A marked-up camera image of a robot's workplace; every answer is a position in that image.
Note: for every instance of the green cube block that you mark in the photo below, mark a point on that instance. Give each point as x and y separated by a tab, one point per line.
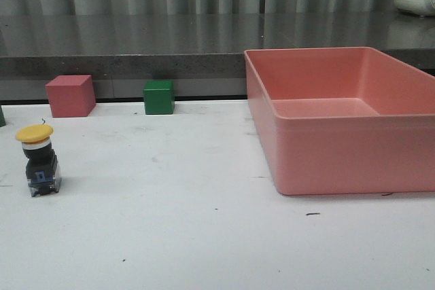
159	98

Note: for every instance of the pink plastic bin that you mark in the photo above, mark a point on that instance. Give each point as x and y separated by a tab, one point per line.
342	120

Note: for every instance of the green block at left edge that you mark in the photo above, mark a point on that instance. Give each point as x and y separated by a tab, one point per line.
2	118

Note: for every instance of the pink cube block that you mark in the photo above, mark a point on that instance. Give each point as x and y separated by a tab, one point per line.
71	95

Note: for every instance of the yellow push button switch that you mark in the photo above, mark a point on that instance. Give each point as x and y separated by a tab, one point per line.
42	169

